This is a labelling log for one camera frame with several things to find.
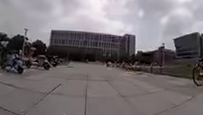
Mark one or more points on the large glass-fronted building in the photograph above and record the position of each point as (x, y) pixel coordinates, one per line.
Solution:
(90, 43)

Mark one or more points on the row of parked bicycles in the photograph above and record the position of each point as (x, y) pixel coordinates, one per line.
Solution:
(132, 65)

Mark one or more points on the group of dark trees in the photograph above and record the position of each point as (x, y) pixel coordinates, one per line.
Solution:
(16, 44)

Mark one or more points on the blue scooter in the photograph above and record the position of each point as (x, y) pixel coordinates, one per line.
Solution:
(13, 63)

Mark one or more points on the grey paved plaza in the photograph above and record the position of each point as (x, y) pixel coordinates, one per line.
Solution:
(97, 90)

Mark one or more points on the dark slanted building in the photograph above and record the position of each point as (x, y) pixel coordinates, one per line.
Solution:
(190, 44)

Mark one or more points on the pale lamp pole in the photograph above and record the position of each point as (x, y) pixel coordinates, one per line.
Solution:
(24, 42)

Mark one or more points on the grass strip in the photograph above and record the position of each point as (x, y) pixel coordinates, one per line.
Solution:
(179, 69)

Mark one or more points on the row of parked scooters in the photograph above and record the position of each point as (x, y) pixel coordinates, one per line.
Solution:
(42, 61)

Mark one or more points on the low reddish building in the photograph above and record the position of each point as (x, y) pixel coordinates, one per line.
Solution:
(156, 55)

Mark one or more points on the yellow bicycle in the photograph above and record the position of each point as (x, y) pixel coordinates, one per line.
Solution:
(199, 73)

